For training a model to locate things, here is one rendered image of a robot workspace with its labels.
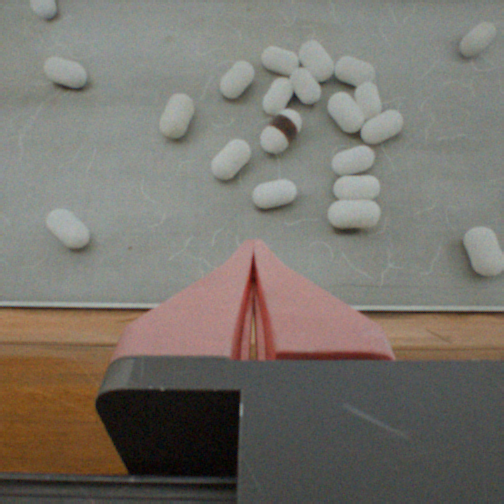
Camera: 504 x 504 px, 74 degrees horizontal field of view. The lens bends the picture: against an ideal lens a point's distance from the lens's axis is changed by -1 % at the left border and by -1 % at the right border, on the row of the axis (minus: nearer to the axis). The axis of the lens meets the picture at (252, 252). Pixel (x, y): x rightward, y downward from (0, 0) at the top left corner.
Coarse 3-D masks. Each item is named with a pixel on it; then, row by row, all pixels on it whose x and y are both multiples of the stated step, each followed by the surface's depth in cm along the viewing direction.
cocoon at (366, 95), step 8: (360, 88) 27; (368, 88) 26; (376, 88) 27; (360, 96) 27; (368, 96) 26; (376, 96) 26; (360, 104) 27; (368, 104) 26; (376, 104) 26; (368, 112) 26; (376, 112) 26
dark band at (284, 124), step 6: (282, 114) 25; (276, 120) 25; (282, 120) 25; (288, 120) 25; (276, 126) 25; (282, 126) 25; (288, 126) 25; (294, 126) 25; (282, 132) 25; (288, 132) 25; (294, 132) 26; (288, 138) 25; (294, 138) 26; (288, 144) 26
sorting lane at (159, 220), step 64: (0, 0) 31; (64, 0) 31; (128, 0) 31; (192, 0) 31; (256, 0) 31; (320, 0) 31; (384, 0) 31; (448, 0) 31; (0, 64) 30; (128, 64) 29; (192, 64) 29; (256, 64) 29; (384, 64) 29; (448, 64) 29; (0, 128) 28; (64, 128) 28; (128, 128) 28; (192, 128) 28; (256, 128) 28; (320, 128) 27; (448, 128) 27; (0, 192) 26; (64, 192) 26; (128, 192) 26; (192, 192) 26; (320, 192) 26; (384, 192) 26; (448, 192) 26; (0, 256) 25; (64, 256) 25; (128, 256) 25; (192, 256) 25; (320, 256) 25; (384, 256) 25; (448, 256) 25
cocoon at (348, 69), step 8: (336, 64) 27; (344, 64) 27; (352, 64) 27; (360, 64) 27; (368, 64) 27; (336, 72) 28; (344, 72) 27; (352, 72) 27; (360, 72) 27; (368, 72) 27; (344, 80) 28; (352, 80) 27; (360, 80) 27; (368, 80) 27
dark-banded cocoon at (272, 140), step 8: (280, 112) 26; (288, 112) 25; (296, 112) 26; (296, 120) 25; (272, 128) 25; (264, 136) 25; (272, 136) 25; (280, 136) 25; (264, 144) 25; (272, 144) 25; (280, 144) 25; (272, 152) 26; (280, 152) 26
